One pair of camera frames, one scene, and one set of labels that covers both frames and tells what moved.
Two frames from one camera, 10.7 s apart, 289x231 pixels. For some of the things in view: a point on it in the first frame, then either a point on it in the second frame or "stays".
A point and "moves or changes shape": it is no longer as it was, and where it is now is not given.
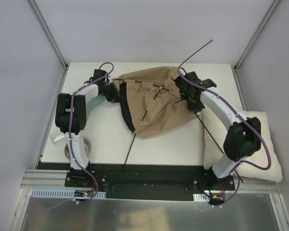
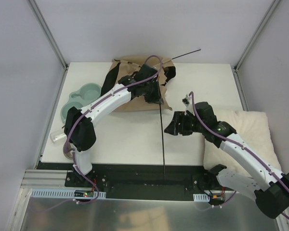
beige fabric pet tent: [151, 101] → [122, 68]
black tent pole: [201, 120] moves or changes shape
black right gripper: [190, 98] → [182, 122]
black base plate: [142, 181] stays
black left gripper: [113, 92] → [153, 94]
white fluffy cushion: [266, 165] stays
